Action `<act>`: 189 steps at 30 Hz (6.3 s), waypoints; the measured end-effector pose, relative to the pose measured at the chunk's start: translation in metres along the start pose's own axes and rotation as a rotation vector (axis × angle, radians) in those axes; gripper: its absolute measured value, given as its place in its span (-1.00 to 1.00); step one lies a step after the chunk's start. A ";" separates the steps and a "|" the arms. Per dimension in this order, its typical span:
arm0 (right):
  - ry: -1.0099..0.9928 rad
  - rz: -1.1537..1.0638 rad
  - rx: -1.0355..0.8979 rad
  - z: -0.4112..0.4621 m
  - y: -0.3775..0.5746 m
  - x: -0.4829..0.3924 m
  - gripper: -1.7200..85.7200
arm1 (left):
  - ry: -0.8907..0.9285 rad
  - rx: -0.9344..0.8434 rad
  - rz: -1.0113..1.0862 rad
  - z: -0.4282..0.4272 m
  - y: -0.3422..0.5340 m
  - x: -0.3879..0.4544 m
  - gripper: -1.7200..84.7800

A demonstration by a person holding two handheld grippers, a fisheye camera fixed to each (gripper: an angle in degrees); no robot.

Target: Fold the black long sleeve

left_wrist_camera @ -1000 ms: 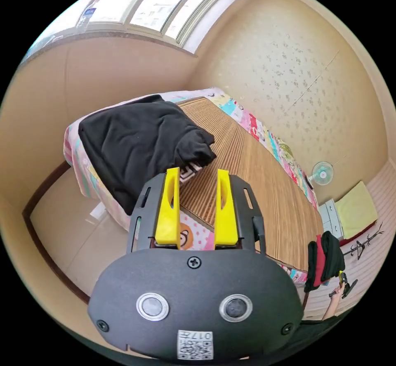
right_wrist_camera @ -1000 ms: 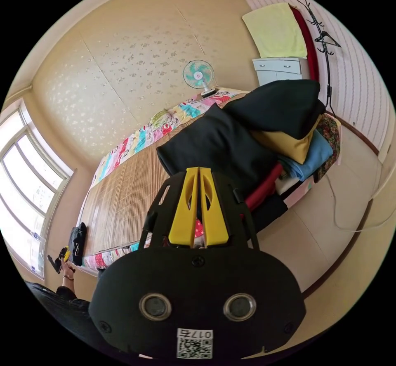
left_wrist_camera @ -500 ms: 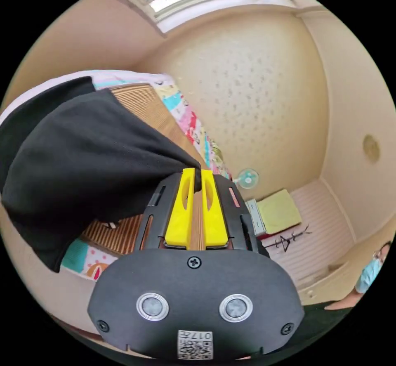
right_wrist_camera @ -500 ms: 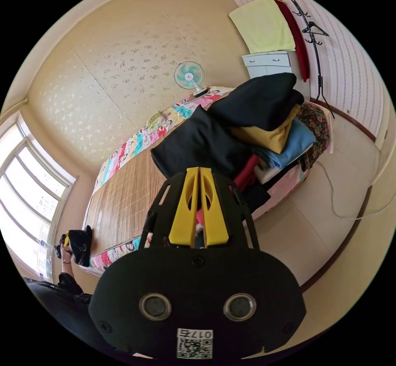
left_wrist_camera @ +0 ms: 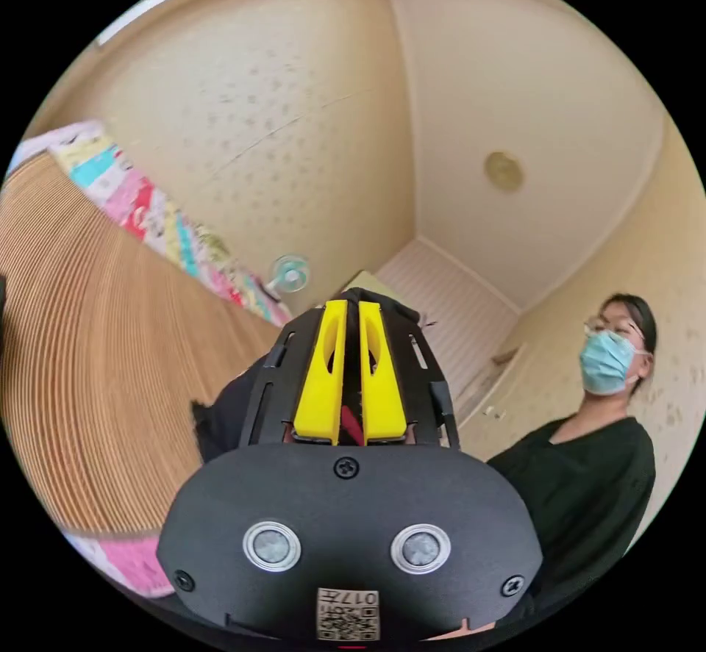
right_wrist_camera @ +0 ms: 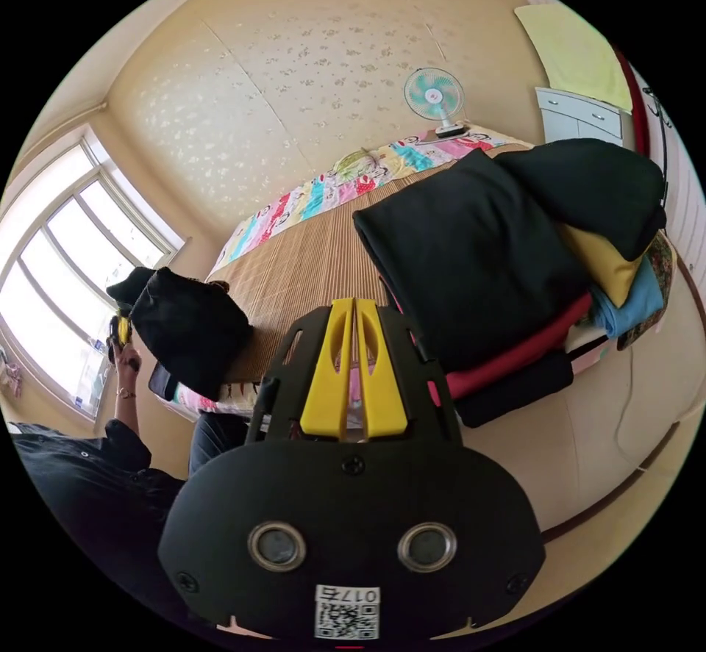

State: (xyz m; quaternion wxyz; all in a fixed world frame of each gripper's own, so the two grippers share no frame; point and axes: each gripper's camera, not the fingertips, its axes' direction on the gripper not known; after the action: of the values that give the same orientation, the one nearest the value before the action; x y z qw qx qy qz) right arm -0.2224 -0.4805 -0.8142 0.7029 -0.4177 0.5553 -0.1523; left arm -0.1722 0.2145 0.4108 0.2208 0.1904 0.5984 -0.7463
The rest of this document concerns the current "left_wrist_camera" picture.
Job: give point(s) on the person's body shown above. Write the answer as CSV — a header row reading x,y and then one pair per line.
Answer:
x,y
584,486

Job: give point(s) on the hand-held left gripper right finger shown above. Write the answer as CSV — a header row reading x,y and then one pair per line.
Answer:
x,y
380,404

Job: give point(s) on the bed with woven mat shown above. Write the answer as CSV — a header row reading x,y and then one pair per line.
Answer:
x,y
110,343

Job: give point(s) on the black long sleeve shirt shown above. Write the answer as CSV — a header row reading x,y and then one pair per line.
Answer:
x,y
223,420

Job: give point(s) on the round ceiling lamp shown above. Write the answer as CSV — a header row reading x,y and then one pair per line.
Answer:
x,y
503,171

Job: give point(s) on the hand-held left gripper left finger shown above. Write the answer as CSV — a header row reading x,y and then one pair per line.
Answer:
x,y
317,398

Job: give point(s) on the small light blue fan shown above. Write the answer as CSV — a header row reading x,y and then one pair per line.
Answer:
x,y
290,273

